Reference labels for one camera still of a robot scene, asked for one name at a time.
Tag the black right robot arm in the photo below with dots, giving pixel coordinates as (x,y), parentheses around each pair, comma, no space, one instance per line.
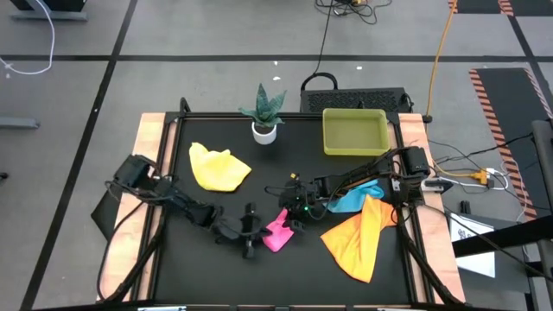
(354,179)

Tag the wooden table side board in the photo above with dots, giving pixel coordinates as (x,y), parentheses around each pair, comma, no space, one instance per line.
(412,129)
(147,129)

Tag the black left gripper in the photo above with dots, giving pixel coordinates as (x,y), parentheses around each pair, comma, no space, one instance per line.
(233,229)

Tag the black metal bar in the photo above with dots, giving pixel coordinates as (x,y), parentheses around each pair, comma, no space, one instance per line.
(510,235)

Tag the yellow tape tag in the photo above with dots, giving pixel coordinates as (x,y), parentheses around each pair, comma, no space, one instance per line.
(295,176)

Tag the black perforated computer case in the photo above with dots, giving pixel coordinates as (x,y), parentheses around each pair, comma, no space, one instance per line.
(354,101)

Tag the orange microfiber towel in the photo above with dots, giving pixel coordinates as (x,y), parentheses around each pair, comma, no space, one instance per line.
(354,246)

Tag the yellow power plug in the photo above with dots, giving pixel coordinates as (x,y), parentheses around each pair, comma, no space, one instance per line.
(480,175)

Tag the pink microfiber towel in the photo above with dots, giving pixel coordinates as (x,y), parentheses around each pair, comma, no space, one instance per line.
(278,235)

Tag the white paper sheet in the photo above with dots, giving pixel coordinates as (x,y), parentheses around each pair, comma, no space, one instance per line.
(475,263)

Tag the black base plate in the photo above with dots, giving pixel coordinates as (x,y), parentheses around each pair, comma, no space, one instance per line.
(106,216)

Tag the black aluminium table frame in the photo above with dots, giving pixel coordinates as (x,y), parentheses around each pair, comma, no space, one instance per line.
(216,116)

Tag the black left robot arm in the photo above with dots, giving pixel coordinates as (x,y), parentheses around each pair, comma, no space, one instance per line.
(181,201)

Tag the small black floor object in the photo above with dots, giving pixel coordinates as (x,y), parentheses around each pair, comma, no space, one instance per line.
(465,207)

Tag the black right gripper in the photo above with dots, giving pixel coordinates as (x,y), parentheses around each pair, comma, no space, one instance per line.
(302,196)

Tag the black upright post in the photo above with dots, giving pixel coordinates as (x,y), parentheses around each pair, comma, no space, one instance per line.
(543,173)

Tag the green translucent plastic tray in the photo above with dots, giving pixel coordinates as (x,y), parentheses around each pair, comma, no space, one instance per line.
(354,134)

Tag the yellow microfiber towel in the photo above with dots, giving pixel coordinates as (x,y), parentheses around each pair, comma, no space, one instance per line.
(216,168)

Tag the snake plant in white pot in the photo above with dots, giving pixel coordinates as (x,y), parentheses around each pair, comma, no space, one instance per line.
(264,136)

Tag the grey desk foot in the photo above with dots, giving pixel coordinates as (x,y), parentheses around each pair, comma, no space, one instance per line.
(17,123)

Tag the blue microfiber towel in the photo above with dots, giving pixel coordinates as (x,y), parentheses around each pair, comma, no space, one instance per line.
(350,201)

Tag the black mat striped edge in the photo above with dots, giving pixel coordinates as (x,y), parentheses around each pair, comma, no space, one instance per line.
(514,108)
(477,5)

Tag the grey desk base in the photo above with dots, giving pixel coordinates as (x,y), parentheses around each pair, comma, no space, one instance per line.
(47,16)

